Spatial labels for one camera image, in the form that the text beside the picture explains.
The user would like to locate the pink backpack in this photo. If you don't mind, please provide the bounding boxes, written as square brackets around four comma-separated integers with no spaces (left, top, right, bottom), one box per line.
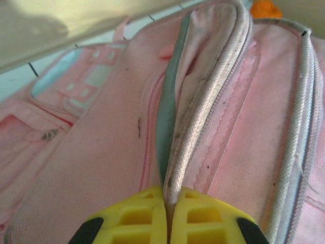
[0,0,325,244]

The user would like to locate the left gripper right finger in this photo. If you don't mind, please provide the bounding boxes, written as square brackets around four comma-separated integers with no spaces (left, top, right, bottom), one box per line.
[169,187,270,244]

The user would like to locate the orange toy fruit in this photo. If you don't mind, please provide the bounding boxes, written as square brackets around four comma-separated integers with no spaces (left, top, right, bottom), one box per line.
[250,0,283,19]

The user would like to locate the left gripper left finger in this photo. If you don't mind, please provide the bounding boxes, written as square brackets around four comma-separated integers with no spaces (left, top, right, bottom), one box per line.
[68,185,168,244]

